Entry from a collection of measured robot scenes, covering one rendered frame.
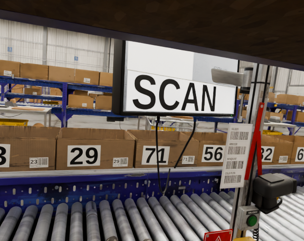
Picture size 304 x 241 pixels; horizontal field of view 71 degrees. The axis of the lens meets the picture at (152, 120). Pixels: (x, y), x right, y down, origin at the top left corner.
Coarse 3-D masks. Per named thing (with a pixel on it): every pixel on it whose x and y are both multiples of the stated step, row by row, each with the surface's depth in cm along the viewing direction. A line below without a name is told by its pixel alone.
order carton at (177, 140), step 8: (136, 136) 146; (144, 136) 148; (152, 136) 150; (160, 136) 152; (168, 136) 154; (176, 136) 156; (184, 136) 147; (136, 144) 118; (144, 144) 118; (152, 144) 119; (160, 144) 121; (168, 144) 122; (176, 144) 124; (184, 144) 126; (192, 144) 128; (136, 152) 117; (176, 152) 125; (184, 152) 127; (192, 152) 128; (136, 160) 118; (168, 160) 124; (176, 160) 126
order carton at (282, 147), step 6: (264, 138) 178; (270, 138) 173; (276, 138) 167; (264, 144) 146; (270, 144) 147; (276, 144) 149; (282, 144) 151; (288, 144) 153; (276, 150) 150; (282, 150) 152; (288, 150) 154; (276, 156) 151; (288, 156) 155; (264, 162) 148; (270, 162) 150; (276, 162) 152; (288, 162) 156
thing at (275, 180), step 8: (264, 176) 65; (272, 176) 65; (280, 176) 66; (288, 176) 67; (256, 184) 65; (264, 184) 63; (272, 184) 62; (280, 184) 62; (288, 184) 63; (296, 184) 65; (256, 192) 66; (264, 192) 62; (272, 192) 61; (280, 192) 62; (288, 192) 64; (264, 200) 64; (272, 200) 64; (264, 208) 65; (272, 208) 64
